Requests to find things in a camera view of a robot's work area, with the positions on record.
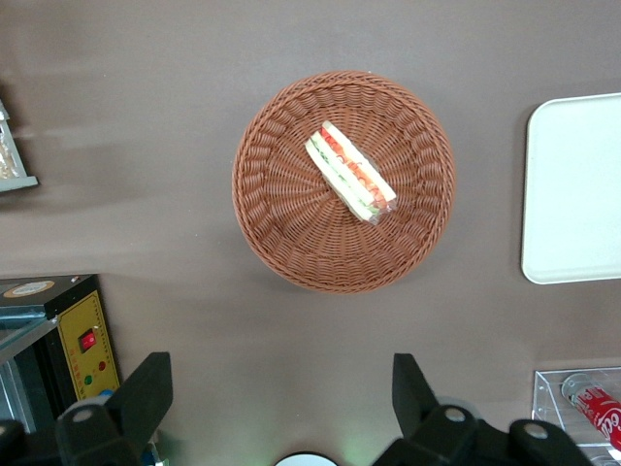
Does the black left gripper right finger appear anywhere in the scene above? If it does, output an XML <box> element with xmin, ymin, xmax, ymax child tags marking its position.
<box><xmin>371</xmin><ymin>352</ymin><xmax>596</xmax><ymax>466</ymax></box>

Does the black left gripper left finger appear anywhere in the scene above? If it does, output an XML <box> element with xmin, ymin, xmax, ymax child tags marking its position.
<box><xmin>0</xmin><ymin>351</ymin><xmax>174</xmax><ymax>466</ymax></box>

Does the plastic-wrapped sandwich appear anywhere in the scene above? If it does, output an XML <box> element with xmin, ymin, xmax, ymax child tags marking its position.
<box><xmin>304</xmin><ymin>120</ymin><xmax>398</xmax><ymax>226</ymax></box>

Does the round brown wicker basket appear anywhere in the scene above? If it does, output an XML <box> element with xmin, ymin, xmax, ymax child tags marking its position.
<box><xmin>231</xmin><ymin>70</ymin><xmax>457</xmax><ymax>295</ymax></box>

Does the white rectangular plastic tray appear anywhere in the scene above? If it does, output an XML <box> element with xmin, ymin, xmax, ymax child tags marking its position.
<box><xmin>520</xmin><ymin>91</ymin><xmax>621</xmax><ymax>285</ymax></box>

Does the black appliance with yellow panel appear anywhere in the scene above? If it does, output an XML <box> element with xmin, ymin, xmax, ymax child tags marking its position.
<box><xmin>0</xmin><ymin>274</ymin><xmax>121</xmax><ymax>434</ymax></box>

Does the clear acrylic box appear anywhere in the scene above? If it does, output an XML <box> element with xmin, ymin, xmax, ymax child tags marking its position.
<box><xmin>531</xmin><ymin>367</ymin><xmax>621</xmax><ymax>466</ymax></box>

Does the red cola can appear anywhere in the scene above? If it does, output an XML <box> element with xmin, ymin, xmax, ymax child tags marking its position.
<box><xmin>561</xmin><ymin>373</ymin><xmax>621</xmax><ymax>452</ymax></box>

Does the grey wooden display rack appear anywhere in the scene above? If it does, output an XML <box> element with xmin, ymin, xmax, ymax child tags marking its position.
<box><xmin>0</xmin><ymin>96</ymin><xmax>40</xmax><ymax>193</ymax></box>

